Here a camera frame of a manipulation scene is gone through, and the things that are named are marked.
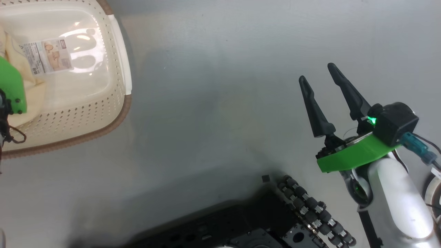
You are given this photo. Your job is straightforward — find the cream yellow clothes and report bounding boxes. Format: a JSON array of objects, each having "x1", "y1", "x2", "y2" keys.
[{"x1": 0, "y1": 24, "x2": 47, "y2": 128}]

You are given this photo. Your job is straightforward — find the printed basket label sticker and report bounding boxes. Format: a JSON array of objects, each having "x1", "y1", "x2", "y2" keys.
[{"x1": 21, "y1": 39, "x2": 74, "y2": 75}]

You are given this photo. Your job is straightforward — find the cream perforated laundry basket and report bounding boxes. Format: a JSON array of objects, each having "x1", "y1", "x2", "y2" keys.
[{"x1": 0, "y1": 0, "x2": 133, "y2": 159}]

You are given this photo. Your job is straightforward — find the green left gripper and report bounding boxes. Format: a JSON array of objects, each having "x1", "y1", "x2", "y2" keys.
[{"x1": 0, "y1": 56, "x2": 28, "y2": 115}]

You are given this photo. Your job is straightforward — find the right teal plug black cable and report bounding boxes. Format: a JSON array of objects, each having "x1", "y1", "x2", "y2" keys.
[{"x1": 401, "y1": 132, "x2": 441, "y2": 169}]

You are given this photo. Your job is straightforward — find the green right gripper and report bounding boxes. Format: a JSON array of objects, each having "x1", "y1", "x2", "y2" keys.
[{"x1": 298, "y1": 63, "x2": 402, "y2": 173}]

